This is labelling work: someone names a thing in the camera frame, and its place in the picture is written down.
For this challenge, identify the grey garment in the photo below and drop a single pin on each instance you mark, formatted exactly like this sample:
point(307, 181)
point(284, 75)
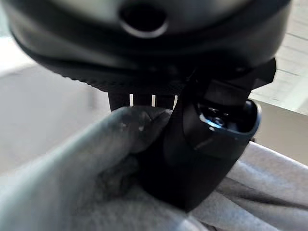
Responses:
point(72, 183)

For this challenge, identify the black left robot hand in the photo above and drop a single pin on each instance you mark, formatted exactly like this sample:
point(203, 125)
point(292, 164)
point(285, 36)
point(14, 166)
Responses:
point(149, 53)

